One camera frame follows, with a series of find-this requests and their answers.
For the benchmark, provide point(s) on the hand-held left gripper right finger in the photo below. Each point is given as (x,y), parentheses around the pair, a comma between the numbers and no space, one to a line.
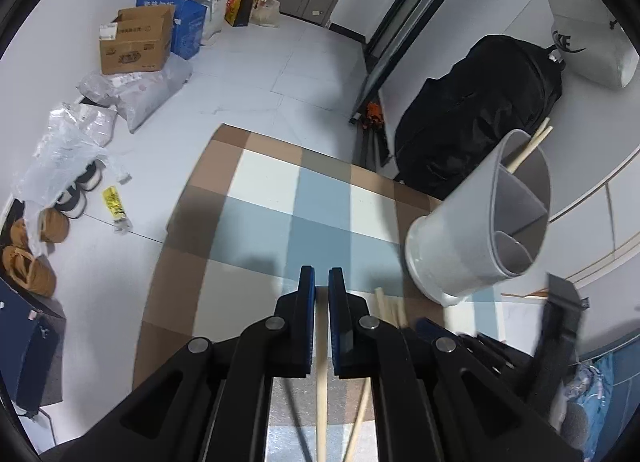
(337,312)

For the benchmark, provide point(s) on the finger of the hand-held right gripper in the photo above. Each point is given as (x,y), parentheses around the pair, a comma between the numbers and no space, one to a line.
(492,349)

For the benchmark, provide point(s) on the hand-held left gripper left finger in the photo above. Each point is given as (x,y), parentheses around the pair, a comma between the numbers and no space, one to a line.
(307,302)

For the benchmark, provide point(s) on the translucent white utensil holder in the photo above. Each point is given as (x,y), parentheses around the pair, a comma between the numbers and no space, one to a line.
(450,242)

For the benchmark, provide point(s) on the blue printed cloth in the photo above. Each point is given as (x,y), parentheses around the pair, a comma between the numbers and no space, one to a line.
(597,392)

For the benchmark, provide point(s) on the checkered floor mat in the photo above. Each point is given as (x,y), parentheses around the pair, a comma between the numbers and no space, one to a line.
(260,222)

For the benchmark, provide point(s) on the white curved cabinet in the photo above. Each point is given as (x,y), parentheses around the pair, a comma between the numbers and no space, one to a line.
(625,202)

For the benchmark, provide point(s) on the black tripod legs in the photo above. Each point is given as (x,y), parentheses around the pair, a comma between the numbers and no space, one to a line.
(372,149)

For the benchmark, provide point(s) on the orange tool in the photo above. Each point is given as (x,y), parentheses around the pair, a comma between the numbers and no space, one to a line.
(374,114)

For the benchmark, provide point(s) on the yellow packet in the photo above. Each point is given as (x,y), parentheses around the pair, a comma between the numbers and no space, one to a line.
(116,207)

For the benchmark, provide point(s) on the black duffel bag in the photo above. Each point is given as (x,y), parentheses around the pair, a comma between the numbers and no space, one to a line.
(475,107)

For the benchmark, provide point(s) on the brown slipper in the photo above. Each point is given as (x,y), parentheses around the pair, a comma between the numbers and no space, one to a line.
(20,234)
(32,274)
(54,226)

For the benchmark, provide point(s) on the dark blue shoe box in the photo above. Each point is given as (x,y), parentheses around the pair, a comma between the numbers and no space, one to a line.
(30,352)

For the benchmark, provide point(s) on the crumpled clear plastic wrap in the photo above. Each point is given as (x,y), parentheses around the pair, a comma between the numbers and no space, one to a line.
(65,142)

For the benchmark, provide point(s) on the small white plastic bag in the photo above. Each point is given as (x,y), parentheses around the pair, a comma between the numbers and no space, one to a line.
(265,12)

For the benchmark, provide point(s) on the blue cardboard box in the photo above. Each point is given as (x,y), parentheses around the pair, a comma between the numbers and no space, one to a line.
(190,27)

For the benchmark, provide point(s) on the orange paper bag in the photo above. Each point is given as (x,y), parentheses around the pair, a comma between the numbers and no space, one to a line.
(239,9)

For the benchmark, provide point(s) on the grey canvas bag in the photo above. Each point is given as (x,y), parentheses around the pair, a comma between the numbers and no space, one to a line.
(590,32)

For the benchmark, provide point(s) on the brown cardboard box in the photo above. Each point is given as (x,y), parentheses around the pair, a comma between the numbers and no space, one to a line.
(135,42)

